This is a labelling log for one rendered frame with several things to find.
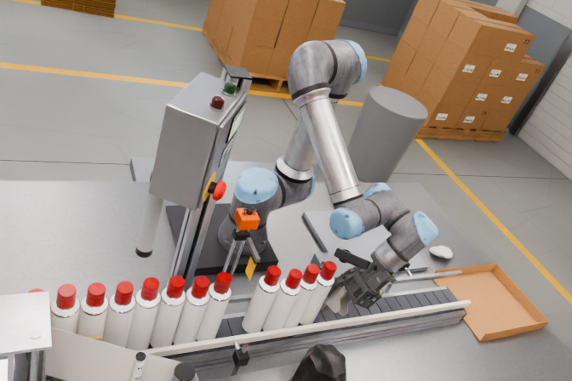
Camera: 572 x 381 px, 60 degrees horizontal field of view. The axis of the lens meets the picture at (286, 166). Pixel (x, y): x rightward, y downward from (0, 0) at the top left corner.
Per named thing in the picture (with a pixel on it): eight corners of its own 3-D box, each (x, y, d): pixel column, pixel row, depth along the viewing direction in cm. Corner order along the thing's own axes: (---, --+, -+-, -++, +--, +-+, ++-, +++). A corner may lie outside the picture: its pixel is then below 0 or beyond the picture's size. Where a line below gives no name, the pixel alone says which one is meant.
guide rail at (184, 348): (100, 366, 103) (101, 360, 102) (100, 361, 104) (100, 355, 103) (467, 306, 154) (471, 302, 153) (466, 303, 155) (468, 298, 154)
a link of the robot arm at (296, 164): (251, 194, 155) (308, 31, 124) (286, 183, 165) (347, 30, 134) (275, 219, 149) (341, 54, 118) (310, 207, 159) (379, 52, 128)
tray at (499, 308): (479, 342, 152) (486, 333, 150) (431, 277, 171) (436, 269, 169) (542, 328, 167) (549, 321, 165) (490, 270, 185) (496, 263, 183)
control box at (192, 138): (146, 193, 91) (165, 104, 81) (182, 150, 106) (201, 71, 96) (198, 213, 91) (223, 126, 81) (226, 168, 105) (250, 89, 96)
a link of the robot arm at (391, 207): (362, 186, 122) (391, 220, 117) (389, 177, 129) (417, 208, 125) (346, 207, 127) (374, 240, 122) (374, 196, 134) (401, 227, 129)
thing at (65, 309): (46, 368, 101) (52, 302, 90) (46, 346, 104) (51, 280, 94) (74, 364, 103) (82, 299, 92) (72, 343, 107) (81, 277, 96)
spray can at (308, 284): (283, 332, 126) (309, 278, 115) (274, 316, 130) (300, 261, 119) (300, 329, 129) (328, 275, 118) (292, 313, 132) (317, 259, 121)
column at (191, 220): (166, 310, 127) (231, 76, 92) (163, 297, 130) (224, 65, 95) (184, 309, 129) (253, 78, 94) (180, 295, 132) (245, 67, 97)
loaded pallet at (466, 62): (415, 139, 466) (477, 23, 406) (370, 94, 524) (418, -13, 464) (500, 143, 525) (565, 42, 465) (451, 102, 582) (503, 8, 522)
